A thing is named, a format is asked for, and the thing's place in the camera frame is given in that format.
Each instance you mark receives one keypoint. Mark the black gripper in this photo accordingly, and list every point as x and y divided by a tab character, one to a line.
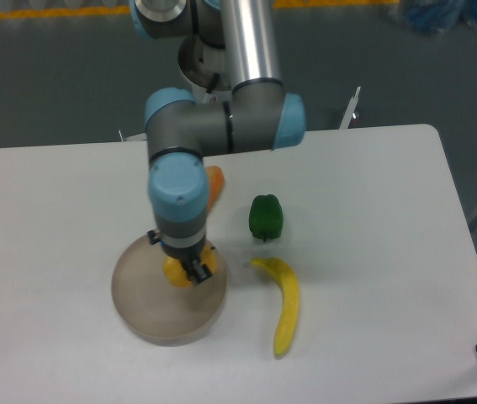
187	250

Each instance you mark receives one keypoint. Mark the yellow bell pepper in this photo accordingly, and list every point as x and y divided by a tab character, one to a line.
177	276

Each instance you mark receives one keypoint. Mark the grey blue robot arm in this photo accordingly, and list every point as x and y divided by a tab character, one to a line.
261	114

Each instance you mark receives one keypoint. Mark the beige round plate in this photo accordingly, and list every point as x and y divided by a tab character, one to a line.
159	311

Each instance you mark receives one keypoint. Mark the green bell pepper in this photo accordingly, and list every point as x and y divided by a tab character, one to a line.
266	217

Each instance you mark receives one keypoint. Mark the orange triangular bread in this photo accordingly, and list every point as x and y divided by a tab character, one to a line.
216	184

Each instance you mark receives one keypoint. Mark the yellow banana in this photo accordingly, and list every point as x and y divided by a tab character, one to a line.
286	279

